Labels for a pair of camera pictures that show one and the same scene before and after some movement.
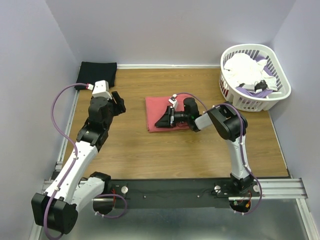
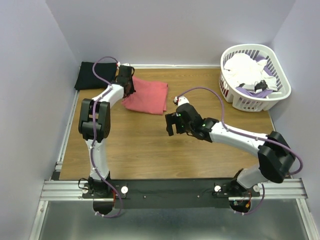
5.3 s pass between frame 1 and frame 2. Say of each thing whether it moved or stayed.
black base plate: stayed
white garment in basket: stayed
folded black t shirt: stayed
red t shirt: moved
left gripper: moved
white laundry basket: stayed
